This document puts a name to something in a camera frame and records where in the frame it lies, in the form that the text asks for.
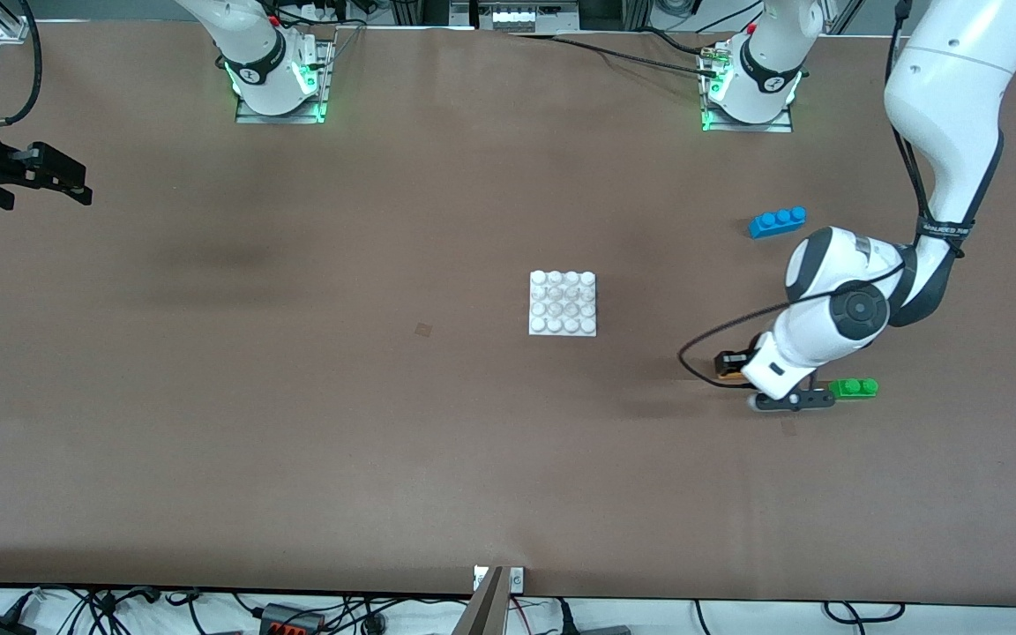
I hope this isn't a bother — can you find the small metal edge bracket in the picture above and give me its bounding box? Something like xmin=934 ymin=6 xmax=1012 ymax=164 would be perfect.
xmin=473 ymin=566 xmax=525 ymax=592

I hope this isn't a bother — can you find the brown slanted post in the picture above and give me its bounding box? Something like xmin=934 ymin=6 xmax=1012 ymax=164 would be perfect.
xmin=451 ymin=567 xmax=509 ymax=635

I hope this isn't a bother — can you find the blue three-stud block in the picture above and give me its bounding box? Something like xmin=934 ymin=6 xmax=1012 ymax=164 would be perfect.
xmin=748 ymin=206 xmax=808 ymax=239

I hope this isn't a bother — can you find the white studded base plate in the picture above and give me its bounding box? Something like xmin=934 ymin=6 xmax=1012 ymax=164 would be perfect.
xmin=528 ymin=270 xmax=598 ymax=338

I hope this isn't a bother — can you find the black arm base cable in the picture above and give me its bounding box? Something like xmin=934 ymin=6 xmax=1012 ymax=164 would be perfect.
xmin=508 ymin=32 xmax=721 ymax=76

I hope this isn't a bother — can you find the black looped floor cable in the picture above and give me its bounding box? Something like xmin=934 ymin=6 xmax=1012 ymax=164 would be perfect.
xmin=824 ymin=601 xmax=906 ymax=625

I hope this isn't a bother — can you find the white power strip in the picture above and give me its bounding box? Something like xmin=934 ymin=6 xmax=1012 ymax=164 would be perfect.
xmin=477 ymin=0 xmax=579 ymax=32

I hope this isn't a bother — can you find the black adapter with red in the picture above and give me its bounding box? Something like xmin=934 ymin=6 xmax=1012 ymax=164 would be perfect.
xmin=258 ymin=603 xmax=325 ymax=635

